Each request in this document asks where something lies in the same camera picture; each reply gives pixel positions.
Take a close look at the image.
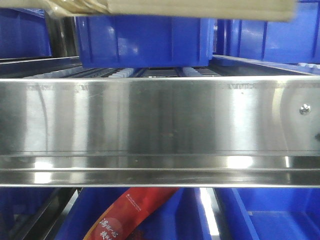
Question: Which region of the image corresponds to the steel shelf divider rail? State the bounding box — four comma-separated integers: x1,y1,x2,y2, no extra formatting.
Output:
208,55,320,77

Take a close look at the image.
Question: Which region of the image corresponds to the blue bin upper centre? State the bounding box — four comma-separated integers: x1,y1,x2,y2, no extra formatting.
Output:
75,15,214,68

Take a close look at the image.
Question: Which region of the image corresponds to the blue bin upper right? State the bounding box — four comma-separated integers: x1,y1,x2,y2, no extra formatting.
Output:
214,0,320,64

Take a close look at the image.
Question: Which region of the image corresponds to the silver screw on rail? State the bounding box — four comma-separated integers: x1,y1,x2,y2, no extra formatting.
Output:
299,103,311,116

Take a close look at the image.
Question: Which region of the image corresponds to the stainless steel shelf front rail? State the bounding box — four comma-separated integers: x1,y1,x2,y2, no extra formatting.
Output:
0,75,320,188

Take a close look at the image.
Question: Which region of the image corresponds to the blue bin lower right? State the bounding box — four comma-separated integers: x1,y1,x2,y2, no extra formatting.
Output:
216,188,320,240

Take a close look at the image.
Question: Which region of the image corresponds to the brown cardboard carton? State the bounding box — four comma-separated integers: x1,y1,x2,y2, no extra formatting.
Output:
43,0,297,23

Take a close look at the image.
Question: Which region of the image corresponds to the blue bin upper left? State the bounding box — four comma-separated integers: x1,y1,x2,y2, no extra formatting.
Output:
0,8,52,59

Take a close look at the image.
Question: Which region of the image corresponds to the blue bin lower left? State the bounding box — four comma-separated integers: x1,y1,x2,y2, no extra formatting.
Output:
0,187,55,240

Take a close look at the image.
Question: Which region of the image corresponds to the blue bin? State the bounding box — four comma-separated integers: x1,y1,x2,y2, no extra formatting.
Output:
0,8,52,59
216,188,320,240
0,187,55,240
54,187,211,240
214,0,320,64
75,15,214,68

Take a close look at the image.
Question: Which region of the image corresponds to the red snack package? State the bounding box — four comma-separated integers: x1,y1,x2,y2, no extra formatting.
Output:
83,187,179,240

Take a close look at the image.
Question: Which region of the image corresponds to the blue bin lower centre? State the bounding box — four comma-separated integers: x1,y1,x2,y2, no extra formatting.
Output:
54,187,211,240

